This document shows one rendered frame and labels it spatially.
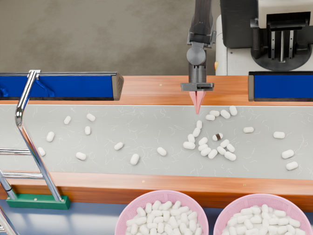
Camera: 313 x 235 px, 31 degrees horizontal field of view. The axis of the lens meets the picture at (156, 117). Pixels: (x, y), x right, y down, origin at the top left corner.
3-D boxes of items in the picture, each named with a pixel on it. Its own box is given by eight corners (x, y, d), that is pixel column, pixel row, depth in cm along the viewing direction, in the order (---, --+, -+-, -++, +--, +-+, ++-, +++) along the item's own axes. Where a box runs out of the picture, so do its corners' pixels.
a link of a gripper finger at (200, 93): (203, 114, 176) (203, 84, 176) (180, 114, 177) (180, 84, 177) (206, 114, 183) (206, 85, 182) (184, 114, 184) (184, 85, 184)
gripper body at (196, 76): (212, 88, 175) (212, 64, 175) (180, 88, 177) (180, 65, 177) (214, 88, 182) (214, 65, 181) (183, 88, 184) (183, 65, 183)
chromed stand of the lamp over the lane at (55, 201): (26, 159, 194) (-24, 67, 161) (81, 161, 190) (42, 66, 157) (10, 207, 182) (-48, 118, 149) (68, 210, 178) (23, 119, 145)
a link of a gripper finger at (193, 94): (211, 114, 176) (211, 84, 175) (188, 114, 177) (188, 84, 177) (213, 114, 182) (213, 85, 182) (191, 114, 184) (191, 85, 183)
